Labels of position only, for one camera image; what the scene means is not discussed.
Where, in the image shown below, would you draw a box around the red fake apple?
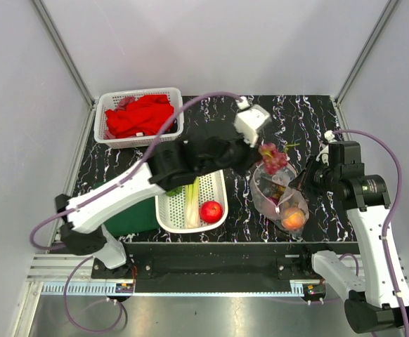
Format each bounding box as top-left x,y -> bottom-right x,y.
200,201 -> 223,224

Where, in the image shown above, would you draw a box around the purple fake grapes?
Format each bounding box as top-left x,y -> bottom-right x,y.
258,143 -> 299,175

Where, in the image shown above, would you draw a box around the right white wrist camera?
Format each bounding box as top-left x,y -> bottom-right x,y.
316,131 -> 337,165

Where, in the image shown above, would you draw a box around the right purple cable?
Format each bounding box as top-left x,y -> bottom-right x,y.
332,128 -> 409,337

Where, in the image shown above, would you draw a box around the purple cable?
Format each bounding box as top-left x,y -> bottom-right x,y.
332,128 -> 409,337
30,91 -> 244,333

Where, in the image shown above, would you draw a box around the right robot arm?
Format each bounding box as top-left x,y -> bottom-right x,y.
289,141 -> 409,333

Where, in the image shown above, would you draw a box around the red cloth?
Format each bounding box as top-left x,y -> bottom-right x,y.
105,94 -> 174,139

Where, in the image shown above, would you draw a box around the green fake pepper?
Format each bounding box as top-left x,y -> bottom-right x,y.
166,186 -> 183,197

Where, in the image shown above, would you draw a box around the right aluminium frame post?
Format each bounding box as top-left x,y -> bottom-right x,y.
334,0 -> 402,105

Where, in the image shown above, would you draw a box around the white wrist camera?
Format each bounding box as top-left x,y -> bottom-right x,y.
316,131 -> 337,165
233,96 -> 271,147

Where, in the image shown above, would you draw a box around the small white basket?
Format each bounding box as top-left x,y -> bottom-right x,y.
94,88 -> 183,149

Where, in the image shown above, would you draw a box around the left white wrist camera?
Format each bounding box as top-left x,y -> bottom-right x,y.
233,96 -> 271,147

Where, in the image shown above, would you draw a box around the clear zip top bag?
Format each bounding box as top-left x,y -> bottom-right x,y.
249,164 -> 309,237

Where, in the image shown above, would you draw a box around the large white perforated basket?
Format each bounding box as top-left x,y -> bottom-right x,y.
155,170 -> 228,234

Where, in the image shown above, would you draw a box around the aluminium frame post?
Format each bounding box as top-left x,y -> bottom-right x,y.
334,0 -> 402,105
30,0 -> 95,107

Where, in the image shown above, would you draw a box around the orange fake fruit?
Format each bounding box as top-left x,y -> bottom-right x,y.
282,207 -> 306,230

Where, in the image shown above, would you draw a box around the beige fake garlic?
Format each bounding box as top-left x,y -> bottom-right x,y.
184,178 -> 200,229

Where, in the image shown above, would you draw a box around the grey pink cloth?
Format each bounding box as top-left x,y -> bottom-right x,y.
115,96 -> 136,111

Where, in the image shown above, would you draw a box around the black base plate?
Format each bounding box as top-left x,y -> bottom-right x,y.
91,242 -> 359,296

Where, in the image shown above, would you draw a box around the white cable duct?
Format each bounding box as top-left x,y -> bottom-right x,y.
41,282 -> 304,298

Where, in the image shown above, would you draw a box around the purple fake onion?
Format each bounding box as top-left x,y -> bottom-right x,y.
266,197 -> 279,209

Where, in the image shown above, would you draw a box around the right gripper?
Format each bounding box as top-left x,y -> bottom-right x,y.
289,154 -> 340,197

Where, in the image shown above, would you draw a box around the left aluminium frame post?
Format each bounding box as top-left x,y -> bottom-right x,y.
30,0 -> 95,107

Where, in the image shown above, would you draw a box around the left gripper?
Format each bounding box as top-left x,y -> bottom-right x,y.
199,125 -> 263,177

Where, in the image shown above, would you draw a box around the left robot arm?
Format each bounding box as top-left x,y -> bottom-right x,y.
60,133 -> 261,278

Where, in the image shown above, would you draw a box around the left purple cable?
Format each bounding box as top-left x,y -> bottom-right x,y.
30,91 -> 244,333

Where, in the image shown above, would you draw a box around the green cloth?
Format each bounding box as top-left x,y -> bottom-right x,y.
104,197 -> 160,242

